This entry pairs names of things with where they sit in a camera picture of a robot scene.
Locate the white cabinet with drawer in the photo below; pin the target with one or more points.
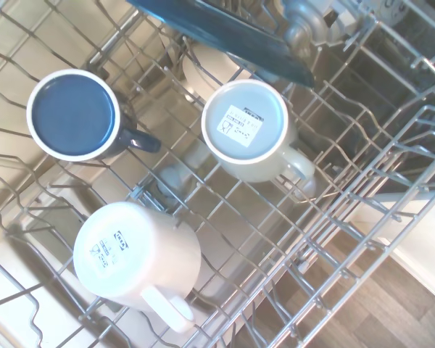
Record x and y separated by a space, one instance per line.
420 224

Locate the navy mug white rim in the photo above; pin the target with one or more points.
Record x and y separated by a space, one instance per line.
72 112

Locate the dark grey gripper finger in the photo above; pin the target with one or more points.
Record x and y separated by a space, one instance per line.
304 21

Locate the dark blue plate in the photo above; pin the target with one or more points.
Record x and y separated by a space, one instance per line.
239 40

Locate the light grey ceramic mug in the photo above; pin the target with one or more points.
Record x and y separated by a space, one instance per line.
244 119

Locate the white ceramic mug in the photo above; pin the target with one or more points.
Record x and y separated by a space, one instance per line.
130 253

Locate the stainless steel dishwasher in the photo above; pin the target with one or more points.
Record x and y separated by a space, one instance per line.
7 203

